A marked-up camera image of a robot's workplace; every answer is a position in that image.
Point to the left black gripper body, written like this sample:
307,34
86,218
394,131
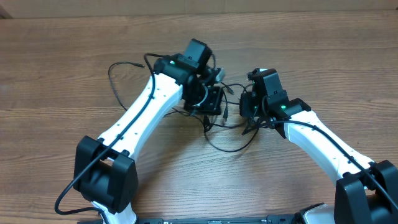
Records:
204,99

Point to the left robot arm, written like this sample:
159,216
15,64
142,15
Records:
105,168

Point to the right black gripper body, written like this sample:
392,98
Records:
252,107

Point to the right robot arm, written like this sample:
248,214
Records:
365,191

